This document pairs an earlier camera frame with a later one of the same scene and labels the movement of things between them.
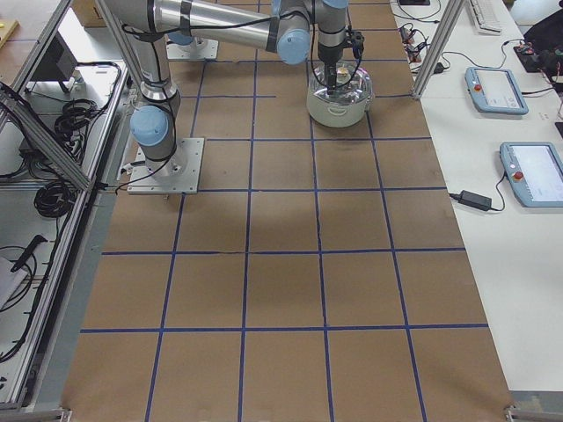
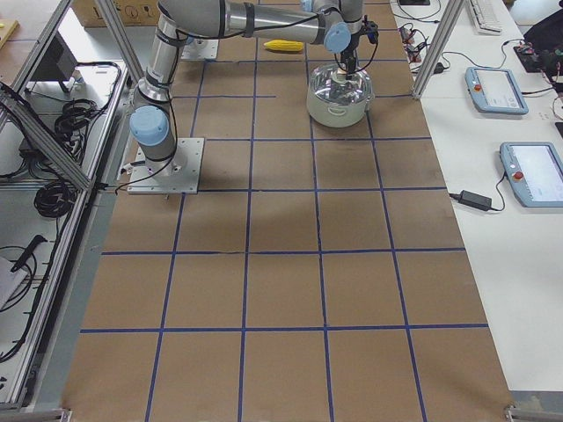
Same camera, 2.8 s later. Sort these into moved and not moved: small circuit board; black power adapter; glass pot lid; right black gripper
Moved: right black gripper
Not moved: glass pot lid; black power adapter; small circuit board
